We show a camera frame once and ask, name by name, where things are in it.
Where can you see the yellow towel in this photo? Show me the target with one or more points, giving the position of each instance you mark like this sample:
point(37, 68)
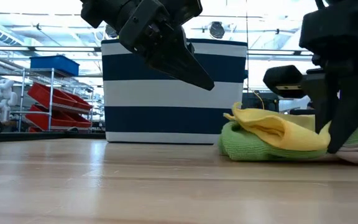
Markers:
point(278, 130)

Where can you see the navy white striped basket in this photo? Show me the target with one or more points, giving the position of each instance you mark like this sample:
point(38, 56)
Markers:
point(166, 121)

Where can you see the black table frame rail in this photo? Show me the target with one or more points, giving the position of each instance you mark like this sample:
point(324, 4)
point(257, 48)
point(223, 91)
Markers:
point(11, 137)

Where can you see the round dark ceiling fixture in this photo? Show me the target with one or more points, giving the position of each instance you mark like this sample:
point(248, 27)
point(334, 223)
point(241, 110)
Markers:
point(217, 29)
point(110, 32)

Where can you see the black equipment cabinet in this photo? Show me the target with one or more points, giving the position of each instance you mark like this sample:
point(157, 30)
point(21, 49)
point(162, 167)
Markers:
point(269, 104)

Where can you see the ceiling ventilation duct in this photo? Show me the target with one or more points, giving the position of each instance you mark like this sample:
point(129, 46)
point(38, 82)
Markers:
point(2, 35)

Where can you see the red storage bin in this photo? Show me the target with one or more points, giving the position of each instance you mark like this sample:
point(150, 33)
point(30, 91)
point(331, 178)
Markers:
point(48, 95)
point(82, 121)
point(36, 118)
point(79, 102)

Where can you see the green microfibre towel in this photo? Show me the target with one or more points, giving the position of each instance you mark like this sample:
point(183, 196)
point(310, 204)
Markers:
point(247, 146)

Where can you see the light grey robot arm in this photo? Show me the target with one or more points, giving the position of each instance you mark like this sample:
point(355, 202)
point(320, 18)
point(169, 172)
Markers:
point(3, 96)

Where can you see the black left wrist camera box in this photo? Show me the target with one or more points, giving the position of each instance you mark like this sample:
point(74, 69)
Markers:
point(185, 9)

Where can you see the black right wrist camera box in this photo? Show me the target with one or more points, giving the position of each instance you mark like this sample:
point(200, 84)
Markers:
point(337, 31)

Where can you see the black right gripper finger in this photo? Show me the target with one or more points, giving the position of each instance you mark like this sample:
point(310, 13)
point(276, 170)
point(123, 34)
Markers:
point(356, 109)
point(325, 99)

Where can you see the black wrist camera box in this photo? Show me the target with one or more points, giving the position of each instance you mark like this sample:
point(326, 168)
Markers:
point(337, 31)
point(185, 9)

